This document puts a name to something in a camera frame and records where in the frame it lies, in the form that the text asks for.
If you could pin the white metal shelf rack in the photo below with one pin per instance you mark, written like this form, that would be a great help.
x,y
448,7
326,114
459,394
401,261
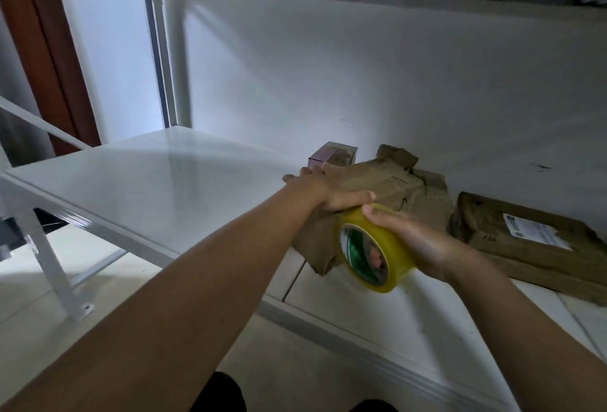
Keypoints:
x,y
114,179

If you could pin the small cardboard box red label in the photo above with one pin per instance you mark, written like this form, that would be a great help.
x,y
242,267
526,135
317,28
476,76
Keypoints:
x,y
434,203

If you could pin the person's left forearm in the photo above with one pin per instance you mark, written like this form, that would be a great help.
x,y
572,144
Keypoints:
x,y
133,322

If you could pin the yellow tape roll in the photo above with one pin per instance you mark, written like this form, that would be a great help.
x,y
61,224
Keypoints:
x,y
384,255

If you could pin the person's right hand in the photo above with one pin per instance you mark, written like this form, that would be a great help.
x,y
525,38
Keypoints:
x,y
417,241

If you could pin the person's black trousers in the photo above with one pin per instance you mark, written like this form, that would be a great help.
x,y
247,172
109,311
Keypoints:
x,y
220,393

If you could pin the pink carton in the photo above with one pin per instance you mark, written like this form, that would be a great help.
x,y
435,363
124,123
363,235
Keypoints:
x,y
332,153

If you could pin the person's left hand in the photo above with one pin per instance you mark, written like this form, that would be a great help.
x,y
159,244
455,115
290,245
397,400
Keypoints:
x,y
327,189

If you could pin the long cardboard box white label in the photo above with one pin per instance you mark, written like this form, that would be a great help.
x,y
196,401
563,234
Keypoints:
x,y
389,189

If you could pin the red-brown door frame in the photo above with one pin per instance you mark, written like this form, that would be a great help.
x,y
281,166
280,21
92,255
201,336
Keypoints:
x,y
47,46

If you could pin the perforated white metal rack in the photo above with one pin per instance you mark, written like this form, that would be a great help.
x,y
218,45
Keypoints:
x,y
28,236

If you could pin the corrugated cardboard box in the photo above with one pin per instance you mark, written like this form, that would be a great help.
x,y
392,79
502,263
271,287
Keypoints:
x,y
396,155

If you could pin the person's right forearm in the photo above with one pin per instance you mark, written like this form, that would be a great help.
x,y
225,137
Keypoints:
x,y
531,340

